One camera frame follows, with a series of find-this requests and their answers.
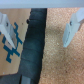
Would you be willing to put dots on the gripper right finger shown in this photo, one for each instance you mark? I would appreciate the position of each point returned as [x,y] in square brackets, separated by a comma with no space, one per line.
[71,31]

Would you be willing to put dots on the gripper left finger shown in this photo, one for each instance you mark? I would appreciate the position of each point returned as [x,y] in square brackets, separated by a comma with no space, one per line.
[7,28]

